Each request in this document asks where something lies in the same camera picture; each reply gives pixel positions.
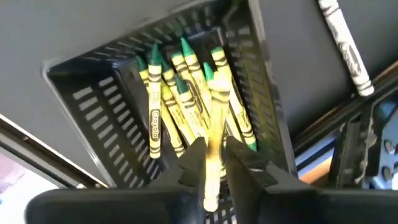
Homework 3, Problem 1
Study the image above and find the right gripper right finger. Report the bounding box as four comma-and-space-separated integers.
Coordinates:
221, 136, 312, 224

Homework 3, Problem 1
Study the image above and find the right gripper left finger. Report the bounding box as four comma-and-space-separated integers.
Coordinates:
151, 137, 208, 224

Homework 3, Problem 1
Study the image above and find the black plastic basket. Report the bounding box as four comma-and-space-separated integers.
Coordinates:
42, 0, 299, 224

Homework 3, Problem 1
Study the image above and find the black crayon white wrapper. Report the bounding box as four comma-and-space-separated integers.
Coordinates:
317, 0, 376, 97

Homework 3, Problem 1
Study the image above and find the light wooden table board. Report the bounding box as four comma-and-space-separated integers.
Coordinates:
300, 155, 332, 184

